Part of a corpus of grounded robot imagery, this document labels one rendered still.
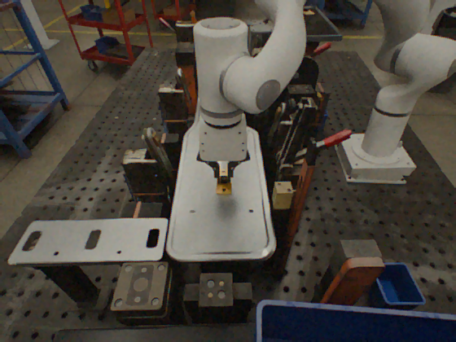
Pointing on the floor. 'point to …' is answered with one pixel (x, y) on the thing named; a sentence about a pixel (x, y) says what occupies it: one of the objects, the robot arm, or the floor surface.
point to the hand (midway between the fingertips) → (223, 173)
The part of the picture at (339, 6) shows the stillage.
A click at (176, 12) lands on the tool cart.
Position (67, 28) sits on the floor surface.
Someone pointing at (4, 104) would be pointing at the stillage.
